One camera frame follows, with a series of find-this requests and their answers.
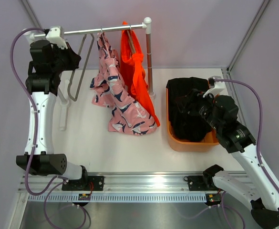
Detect orange plastic basket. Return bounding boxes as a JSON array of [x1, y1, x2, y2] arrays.
[[165, 77, 219, 152]]

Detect white silver clothes rack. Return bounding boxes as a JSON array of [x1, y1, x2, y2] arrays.
[[22, 17, 155, 131]]

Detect pink clothes hanger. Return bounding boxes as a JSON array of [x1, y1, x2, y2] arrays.
[[100, 27, 105, 41]]

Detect pink patterned shorts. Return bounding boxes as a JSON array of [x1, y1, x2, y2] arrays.
[[90, 33, 158, 135]]

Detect grey clothes hanger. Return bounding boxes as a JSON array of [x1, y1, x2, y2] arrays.
[[67, 32, 95, 102]]

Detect orange shorts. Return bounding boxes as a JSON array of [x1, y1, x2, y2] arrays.
[[120, 30, 160, 126]]

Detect aluminium mounting rail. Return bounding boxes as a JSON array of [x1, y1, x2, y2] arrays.
[[17, 172, 254, 193]]

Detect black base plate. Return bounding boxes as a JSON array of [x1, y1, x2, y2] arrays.
[[62, 176, 104, 191], [183, 175, 215, 191]]

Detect brown clothes hanger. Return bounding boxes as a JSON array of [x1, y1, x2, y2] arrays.
[[126, 25, 136, 55]]

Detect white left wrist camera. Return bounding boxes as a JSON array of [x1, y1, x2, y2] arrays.
[[45, 26, 68, 50]]

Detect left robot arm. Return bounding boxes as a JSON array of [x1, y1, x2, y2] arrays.
[[16, 40, 89, 190]]

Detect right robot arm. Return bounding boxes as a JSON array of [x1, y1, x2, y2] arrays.
[[176, 89, 279, 229]]

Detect aluminium cage frame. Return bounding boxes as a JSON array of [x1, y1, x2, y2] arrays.
[[20, 0, 279, 229]]

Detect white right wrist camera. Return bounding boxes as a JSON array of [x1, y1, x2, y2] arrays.
[[203, 76, 226, 98]]

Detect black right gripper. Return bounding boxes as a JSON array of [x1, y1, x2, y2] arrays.
[[175, 89, 223, 132]]

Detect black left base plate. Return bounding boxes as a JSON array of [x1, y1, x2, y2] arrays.
[[62, 176, 104, 191]]

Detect white slotted cable duct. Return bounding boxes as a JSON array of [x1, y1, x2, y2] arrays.
[[28, 192, 207, 203]]

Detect black shorts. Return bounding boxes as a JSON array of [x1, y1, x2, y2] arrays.
[[166, 77, 211, 142]]

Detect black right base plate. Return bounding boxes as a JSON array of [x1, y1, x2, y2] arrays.
[[183, 175, 215, 191]]

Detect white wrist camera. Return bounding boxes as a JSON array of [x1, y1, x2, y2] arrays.
[[45, 26, 68, 50], [203, 76, 226, 98]]

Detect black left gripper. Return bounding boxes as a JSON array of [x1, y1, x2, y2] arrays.
[[50, 42, 81, 74]]

